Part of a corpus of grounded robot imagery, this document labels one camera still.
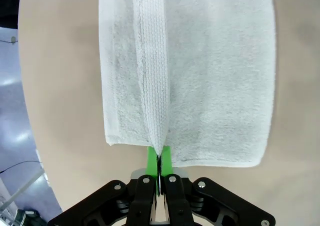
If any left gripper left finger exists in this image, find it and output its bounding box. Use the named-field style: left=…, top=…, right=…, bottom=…
left=46, top=146, right=160, bottom=226

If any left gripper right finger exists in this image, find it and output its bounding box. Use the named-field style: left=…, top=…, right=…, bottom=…
left=159, top=145, right=276, bottom=226

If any white towel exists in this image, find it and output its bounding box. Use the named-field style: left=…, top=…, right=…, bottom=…
left=98, top=0, right=277, bottom=169

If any white frame bar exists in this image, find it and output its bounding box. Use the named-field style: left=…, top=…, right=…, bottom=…
left=0, top=170, right=49, bottom=213

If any thin black floor cable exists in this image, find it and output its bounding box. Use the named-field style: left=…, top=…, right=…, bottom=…
left=0, top=160, right=44, bottom=174

